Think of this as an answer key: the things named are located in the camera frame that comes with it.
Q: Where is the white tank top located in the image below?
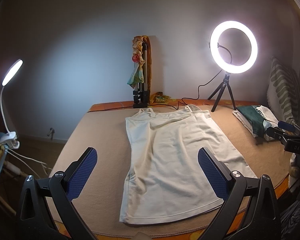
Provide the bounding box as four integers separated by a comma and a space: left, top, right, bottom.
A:
120, 105, 255, 225

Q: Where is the stack of folded clothes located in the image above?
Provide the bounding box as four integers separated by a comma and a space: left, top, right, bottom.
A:
232, 105, 279, 141

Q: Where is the green striped white pillow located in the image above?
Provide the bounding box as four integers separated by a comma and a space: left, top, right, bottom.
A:
267, 57, 300, 126

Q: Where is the white clip desk lamp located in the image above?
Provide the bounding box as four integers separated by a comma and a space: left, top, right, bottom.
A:
0, 59, 23, 150

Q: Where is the black mini tripod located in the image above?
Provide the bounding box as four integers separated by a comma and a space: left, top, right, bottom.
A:
208, 72, 237, 112

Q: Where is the small floral fabric pouch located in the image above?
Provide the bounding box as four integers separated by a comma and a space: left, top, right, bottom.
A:
149, 92, 171, 104

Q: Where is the colourful floral scarf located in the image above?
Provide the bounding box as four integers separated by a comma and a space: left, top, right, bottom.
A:
127, 35, 152, 91

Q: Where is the white lamp cable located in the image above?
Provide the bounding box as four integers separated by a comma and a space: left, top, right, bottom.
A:
5, 148, 53, 179

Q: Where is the white ring light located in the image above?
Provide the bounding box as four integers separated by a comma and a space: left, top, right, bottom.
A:
209, 21, 258, 74

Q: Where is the folded silver camera tripod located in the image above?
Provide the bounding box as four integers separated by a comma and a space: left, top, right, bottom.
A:
133, 41, 150, 108

